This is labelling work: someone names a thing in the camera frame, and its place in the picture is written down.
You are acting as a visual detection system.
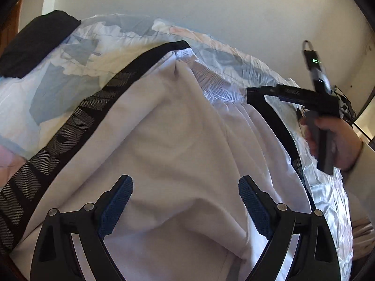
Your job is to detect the white shorts black mesh stripes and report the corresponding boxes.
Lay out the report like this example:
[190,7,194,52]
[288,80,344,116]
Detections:
[0,40,312,281]

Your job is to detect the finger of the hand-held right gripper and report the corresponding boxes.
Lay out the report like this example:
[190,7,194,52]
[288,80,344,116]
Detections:
[247,85,283,101]

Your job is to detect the patterned pastel bedsheet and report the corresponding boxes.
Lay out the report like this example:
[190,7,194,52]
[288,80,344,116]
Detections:
[0,13,356,270]

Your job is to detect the wooden door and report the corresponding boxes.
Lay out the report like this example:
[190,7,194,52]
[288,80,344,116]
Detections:
[10,0,24,33]

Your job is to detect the black cushion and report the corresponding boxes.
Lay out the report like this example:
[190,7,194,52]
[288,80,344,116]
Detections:
[0,10,82,78]

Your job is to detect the person's right hand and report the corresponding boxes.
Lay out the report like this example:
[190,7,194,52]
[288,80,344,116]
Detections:
[299,114,364,173]

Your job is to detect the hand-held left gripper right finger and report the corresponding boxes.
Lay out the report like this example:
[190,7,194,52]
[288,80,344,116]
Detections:
[238,176,342,281]

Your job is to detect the person's right forearm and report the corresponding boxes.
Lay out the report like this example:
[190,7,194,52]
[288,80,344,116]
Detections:
[341,142,375,226]

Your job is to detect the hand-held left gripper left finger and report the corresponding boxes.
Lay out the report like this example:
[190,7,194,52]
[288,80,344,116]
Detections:
[29,175,134,281]

